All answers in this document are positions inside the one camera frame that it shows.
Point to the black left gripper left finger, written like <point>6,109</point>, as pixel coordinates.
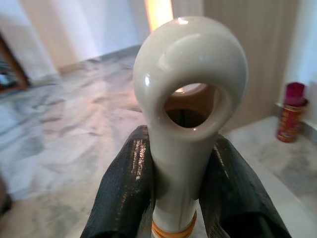
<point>123,186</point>

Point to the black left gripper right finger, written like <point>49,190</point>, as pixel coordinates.
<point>235,193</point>

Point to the wooden broom with grey loop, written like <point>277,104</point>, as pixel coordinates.
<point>151,84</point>

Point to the red incense stick can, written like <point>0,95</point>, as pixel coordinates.
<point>291,119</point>

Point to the light wooden cabinet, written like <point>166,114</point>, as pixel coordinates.
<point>262,49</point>

